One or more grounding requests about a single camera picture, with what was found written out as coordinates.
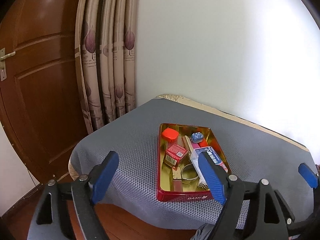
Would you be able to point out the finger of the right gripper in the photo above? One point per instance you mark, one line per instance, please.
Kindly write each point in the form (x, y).
(308, 175)

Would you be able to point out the red square plastic case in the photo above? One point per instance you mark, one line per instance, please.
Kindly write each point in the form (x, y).
(170, 135)

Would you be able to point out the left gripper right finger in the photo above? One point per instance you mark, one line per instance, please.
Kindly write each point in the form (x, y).
(265, 219)

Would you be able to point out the metal door handle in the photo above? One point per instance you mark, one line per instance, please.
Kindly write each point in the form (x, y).
(3, 57)

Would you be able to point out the beige patterned curtain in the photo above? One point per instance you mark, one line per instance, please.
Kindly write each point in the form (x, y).
(105, 58)

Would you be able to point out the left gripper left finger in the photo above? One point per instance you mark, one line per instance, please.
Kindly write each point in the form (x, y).
(51, 219)

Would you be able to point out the grey mesh table mat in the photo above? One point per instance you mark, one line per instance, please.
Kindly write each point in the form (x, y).
(252, 152)

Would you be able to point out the white cube block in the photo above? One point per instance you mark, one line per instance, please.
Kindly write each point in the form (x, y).
(202, 186)

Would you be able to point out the red toffee tin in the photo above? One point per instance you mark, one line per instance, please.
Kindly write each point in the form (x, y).
(189, 193)

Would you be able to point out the silver metal clip opener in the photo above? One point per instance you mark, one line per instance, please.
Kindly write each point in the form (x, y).
(189, 174)

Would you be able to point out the maroon gold lipstick tube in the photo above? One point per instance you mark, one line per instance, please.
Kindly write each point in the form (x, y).
(187, 144)

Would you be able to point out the blue round tally counter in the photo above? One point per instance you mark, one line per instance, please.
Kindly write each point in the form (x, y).
(197, 137)

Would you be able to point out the red small carton box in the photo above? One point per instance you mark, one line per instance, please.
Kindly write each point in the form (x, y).
(174, 155)

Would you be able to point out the brown wooden door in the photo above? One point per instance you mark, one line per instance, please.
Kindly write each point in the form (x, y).
(40, 106)

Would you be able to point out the clear plastic floss box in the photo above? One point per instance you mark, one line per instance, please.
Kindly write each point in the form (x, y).
(212, 154)

